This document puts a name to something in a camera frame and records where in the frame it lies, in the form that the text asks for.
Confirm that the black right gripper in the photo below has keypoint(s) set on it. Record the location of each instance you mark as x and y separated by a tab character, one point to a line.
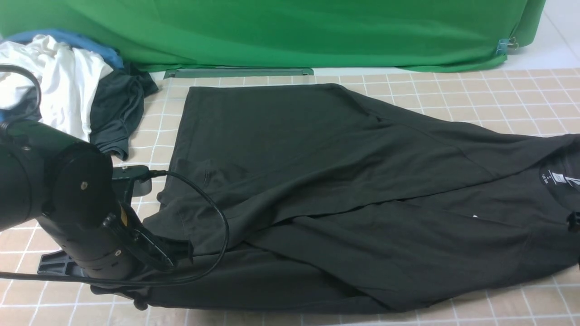
573	222

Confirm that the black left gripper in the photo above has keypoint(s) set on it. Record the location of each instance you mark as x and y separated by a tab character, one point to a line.
108	241

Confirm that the gray long-sleeved shirt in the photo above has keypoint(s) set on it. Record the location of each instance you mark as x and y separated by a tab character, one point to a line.
341	203

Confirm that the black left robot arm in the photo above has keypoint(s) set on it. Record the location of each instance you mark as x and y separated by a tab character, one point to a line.
41	166

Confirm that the dark teal shirt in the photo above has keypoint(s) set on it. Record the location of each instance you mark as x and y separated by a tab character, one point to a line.
118	108

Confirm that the white shirt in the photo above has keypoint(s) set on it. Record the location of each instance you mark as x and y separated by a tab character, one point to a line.
68	78

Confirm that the blue shirt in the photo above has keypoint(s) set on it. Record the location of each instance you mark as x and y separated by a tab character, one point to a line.
110	55

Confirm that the beige grid mat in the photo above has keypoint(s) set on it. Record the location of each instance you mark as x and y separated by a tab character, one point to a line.
533	102

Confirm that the teal binder clip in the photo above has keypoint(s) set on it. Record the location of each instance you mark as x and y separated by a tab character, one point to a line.
506	45

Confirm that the green backdrop cloth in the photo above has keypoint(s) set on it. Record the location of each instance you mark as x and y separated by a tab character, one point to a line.
417	35

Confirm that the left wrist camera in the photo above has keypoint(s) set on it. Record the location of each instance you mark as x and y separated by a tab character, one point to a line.
131	181

